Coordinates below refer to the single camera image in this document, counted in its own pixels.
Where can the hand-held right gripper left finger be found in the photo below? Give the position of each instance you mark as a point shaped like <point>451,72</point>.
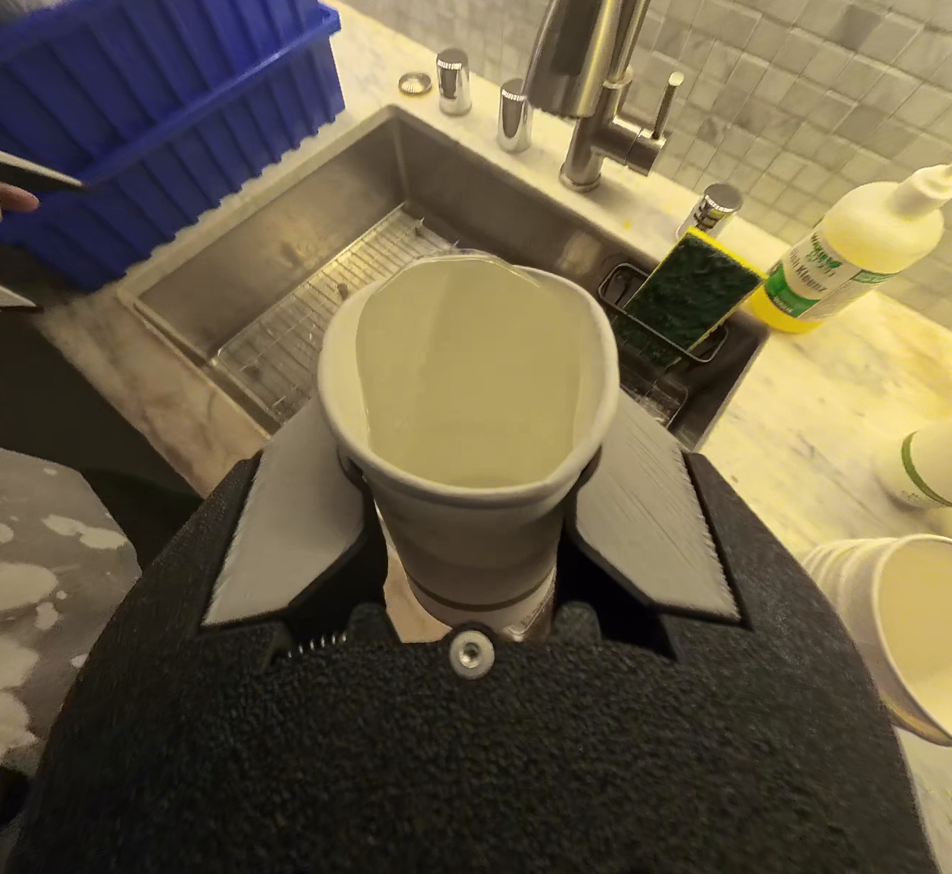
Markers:
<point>275,539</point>

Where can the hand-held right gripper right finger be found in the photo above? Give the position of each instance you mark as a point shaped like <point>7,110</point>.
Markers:
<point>654,532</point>

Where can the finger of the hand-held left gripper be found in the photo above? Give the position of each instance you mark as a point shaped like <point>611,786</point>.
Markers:
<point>30,166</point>
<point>11,298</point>

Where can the marble desk countertop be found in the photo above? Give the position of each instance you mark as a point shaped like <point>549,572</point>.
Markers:
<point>818,405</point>

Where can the person's left hand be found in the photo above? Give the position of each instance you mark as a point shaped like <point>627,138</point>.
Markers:
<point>15,199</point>

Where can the dark base cabinet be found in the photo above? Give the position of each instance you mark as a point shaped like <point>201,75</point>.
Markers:
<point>74,383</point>

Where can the blue plastic crate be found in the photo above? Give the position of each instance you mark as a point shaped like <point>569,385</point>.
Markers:
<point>149,71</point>
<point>186,182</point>

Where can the person's grey mottled garment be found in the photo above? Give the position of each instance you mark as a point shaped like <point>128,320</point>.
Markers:
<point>44,554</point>

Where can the green and yellow sponge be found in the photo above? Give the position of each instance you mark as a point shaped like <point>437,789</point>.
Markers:
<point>692,294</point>

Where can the stainless steel sink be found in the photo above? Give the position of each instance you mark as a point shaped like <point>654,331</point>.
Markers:
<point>297,219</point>

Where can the chrome sink cap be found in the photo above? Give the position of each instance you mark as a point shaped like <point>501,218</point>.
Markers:
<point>513,115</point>
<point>454,82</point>
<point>718,205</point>

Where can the dish soap pump bottle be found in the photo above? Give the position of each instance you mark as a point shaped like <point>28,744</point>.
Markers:
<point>855,242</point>

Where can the steel kitchen faucet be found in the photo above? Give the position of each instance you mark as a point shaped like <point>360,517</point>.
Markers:
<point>595,145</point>

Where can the steel faucet spray head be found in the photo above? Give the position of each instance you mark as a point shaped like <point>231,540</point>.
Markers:
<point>573,34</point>

